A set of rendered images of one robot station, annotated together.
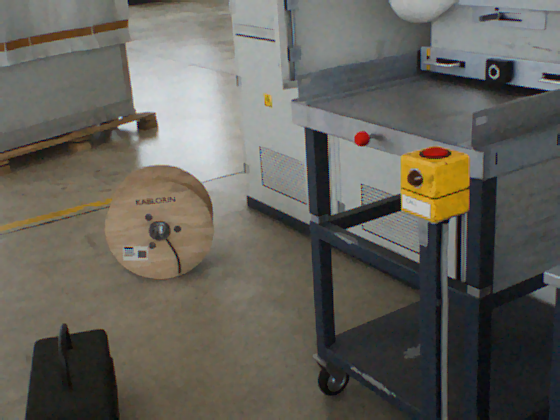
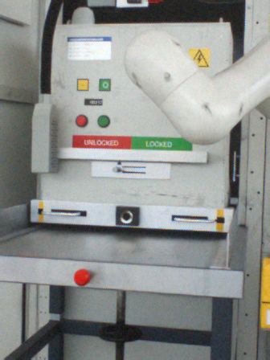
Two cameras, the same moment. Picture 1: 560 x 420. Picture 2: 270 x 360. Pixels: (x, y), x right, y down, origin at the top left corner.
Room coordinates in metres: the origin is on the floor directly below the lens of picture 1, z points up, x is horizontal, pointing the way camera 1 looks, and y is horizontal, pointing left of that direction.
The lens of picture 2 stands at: (0.72, 0.60, 1.07)
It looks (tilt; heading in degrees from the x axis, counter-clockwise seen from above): 3 degrees down; 314
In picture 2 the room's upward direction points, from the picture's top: 2 degrees clockwise
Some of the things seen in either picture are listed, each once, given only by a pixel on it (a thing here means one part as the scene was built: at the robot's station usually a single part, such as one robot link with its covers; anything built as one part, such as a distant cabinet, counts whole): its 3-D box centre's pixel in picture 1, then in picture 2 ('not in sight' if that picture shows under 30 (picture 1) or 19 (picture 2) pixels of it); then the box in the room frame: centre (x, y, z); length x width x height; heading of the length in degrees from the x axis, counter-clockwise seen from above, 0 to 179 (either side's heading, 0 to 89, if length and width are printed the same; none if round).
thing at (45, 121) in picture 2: not in sight; (45, 138); (1.97, -0.36, 1.09); 0.08 x 0.05 x 0.17; 123
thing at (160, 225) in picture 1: (161, 221); not in sight; (2.80, 0.48, 0.20); 0.40 x 0.22 x 0.40; 94
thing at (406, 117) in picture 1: (484, 105); (122, 247); (1.80, -0.49, 0.82); 0.68 x 0.62 x 0.06; 123
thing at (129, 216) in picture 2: (497, 70); (127, 215); (1.82, -0.52, 0.90); 0.06 x 0.03 x 0.05; 33
